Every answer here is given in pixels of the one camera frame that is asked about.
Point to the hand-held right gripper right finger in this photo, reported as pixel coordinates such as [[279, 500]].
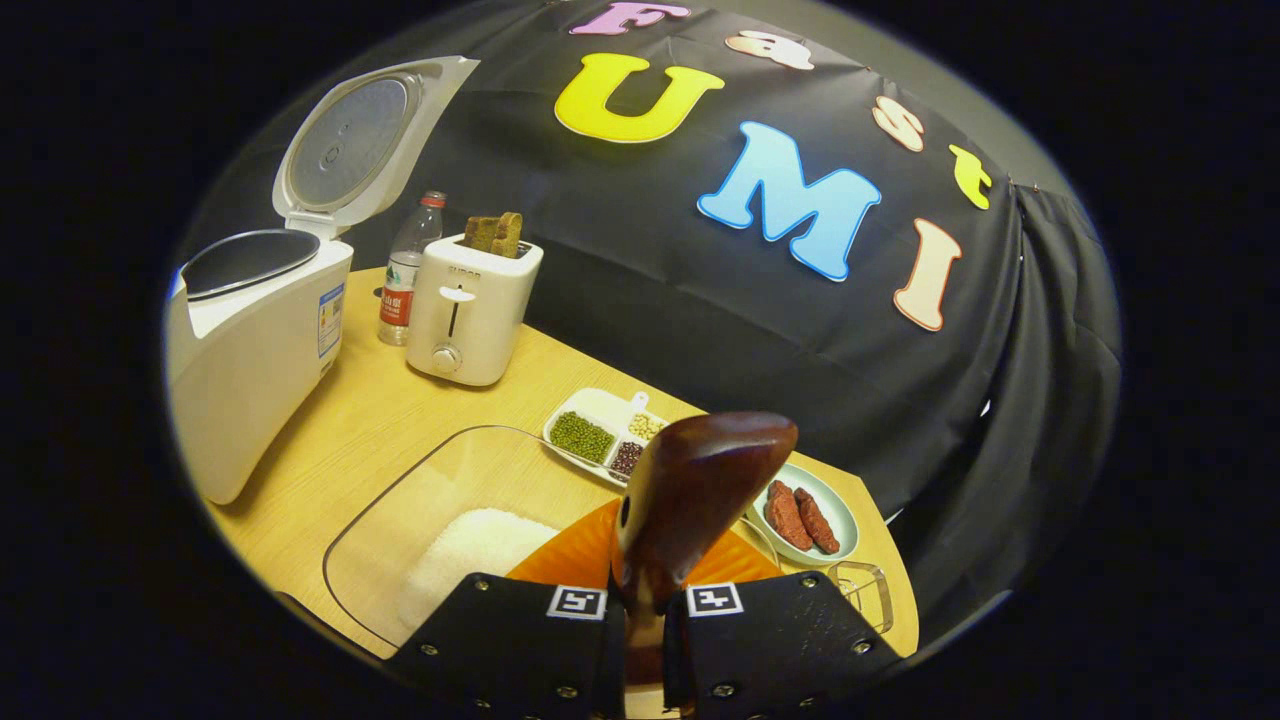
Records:
[[780, 640]]

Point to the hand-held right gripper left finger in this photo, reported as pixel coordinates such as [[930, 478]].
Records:
[[500, 640]]

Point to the white rice heap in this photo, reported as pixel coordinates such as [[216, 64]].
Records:
[[470, 560]]

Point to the clear chopstick holder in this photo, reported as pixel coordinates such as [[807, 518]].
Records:
[[868, 590]]

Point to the clear plastic rice box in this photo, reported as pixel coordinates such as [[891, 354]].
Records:
[[400, 520]]

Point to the brown wooden spoon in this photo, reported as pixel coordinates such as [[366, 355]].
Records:
[[700, 480]]

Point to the white rice cooker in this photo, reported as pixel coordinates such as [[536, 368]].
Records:
[[250, 370]]

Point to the red meat slice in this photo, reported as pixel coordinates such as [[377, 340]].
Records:
[[786, 518], [818, 522]]

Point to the pale green plate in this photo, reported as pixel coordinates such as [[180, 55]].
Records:
[[842, 510]]

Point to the white divided bean dish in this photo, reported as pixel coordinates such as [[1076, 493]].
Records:
[[600, 405]]

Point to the white toaster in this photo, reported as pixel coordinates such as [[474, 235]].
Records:
[[480, 320]]

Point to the clear water bottle red label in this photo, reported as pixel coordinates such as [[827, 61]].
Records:
[[405, 280]]

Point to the brown bread slice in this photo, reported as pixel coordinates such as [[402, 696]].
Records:
[[482, 233], [508, 235]]

